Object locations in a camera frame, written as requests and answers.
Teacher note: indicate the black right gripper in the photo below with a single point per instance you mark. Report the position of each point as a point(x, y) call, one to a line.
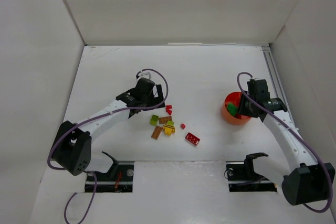
point(244, 106)

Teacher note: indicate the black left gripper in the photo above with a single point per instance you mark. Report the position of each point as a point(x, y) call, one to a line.
point(158, 94)

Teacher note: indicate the green large lego brick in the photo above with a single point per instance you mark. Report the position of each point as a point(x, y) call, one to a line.
point(232, 109)

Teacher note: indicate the yellow striped lego piece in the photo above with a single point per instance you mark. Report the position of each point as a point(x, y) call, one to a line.
point(169, 129)

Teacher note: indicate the red lego plate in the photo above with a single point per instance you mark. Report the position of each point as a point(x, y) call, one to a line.
point(191, 138)

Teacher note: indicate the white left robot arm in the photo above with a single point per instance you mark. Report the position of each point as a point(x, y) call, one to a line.
point(72, 147)

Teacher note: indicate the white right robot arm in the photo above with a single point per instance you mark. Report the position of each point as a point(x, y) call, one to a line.
point(308, 179)

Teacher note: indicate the orange divided round container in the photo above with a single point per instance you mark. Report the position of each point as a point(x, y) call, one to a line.
point(234, 98)

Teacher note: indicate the lime green square lego brick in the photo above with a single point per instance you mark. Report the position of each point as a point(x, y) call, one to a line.
point(154, 119)

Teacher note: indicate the brown lego plate upper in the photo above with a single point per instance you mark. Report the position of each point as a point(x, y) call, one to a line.
point(164, 120)

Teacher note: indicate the brown lego plate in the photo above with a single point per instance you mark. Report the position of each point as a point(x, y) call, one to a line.
point(156, 133)
point(164, 120)

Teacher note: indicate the lime green sloped lego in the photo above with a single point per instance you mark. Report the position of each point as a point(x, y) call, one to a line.
point(170, 123)

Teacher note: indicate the brown lego plate lower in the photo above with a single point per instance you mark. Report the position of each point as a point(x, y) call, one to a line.
point(156, 133)

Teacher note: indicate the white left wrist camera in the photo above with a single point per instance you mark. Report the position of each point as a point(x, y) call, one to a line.
point(143, 74)

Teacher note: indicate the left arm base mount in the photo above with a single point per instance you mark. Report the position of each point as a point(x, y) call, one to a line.
point(113, 176)

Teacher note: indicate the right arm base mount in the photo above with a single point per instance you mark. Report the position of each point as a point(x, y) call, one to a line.
point(242, 178)

